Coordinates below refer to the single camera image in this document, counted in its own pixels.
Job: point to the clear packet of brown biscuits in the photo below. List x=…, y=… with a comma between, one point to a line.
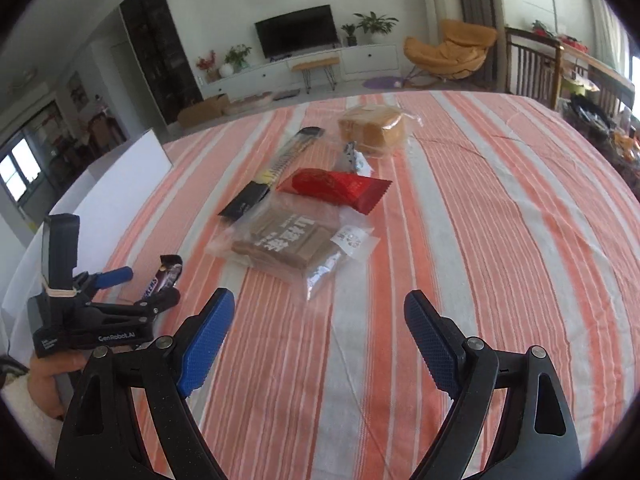
x=290, y=242

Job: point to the sliced bread packet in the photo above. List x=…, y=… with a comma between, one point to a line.
x=372, y=127

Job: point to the round purple mat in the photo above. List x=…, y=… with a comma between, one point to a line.
x=380, y=82

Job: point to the red flower arrangement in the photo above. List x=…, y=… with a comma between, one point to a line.
x=206, y=64

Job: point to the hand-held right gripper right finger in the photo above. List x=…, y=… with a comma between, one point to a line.
x=432, y=350

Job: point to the pile of household clutter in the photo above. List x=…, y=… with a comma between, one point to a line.
x=600, y=120

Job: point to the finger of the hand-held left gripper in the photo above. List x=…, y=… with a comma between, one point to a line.
x=117, y=276
x=160, y=302

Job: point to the large green potted plant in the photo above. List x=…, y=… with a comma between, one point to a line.
x=377, y=25

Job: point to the long striped stick packet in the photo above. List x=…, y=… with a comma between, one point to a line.
x=290, y=155

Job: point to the dining table with chairs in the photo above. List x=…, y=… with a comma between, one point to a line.
x=100, y=130

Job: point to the red snack packet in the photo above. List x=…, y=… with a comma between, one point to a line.
x=330, y=185

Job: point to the leafy plant in glass vase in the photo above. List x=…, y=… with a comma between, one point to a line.
x=238, y=56

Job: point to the framed wall picture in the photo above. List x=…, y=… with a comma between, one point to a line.
x=76, y=90

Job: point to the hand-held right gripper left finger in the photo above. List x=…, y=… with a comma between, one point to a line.
x=202, y=350

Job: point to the small potted plant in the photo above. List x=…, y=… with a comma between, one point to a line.
x=350, y=35

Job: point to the brown chocolate bar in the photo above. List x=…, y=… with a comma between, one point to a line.
x=162, y=277

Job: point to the orange lounge chair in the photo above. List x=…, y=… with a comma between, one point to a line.
x=450, y=50

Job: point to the dark wooden crib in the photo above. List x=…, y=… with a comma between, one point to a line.
x=530, y=65

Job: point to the brown cardboard box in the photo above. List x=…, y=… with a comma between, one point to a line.
x=202, y=111

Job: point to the wooden bench with metal legs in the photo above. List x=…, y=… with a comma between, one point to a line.
x=315, y=65

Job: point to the grey floor scale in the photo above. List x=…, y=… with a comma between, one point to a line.
x=286, y=94

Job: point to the round white vase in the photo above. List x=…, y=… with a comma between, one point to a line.
x=227, y=70

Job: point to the white television cabinet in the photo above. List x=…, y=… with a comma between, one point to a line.
x=370, y=60

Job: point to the small black snack packet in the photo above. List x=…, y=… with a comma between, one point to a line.
x=245, y=201

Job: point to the black television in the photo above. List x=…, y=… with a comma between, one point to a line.
x=295, y=32

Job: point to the person's left hand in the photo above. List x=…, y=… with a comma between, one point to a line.
x=47, y=380

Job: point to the striped orange tablecloth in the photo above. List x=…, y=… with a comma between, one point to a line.
x=475, y=260

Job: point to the white cardboard box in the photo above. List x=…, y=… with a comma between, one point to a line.
x=125, y=185

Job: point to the black glass display cabinet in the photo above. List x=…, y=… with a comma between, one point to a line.
x=160, y=50

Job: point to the pile of toys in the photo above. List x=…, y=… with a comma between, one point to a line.
x=555, y=35

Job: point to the beige oval cushion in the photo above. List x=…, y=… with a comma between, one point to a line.
x=250, y=102

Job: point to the person's left forearm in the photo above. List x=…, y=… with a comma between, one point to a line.
x=25, y=420

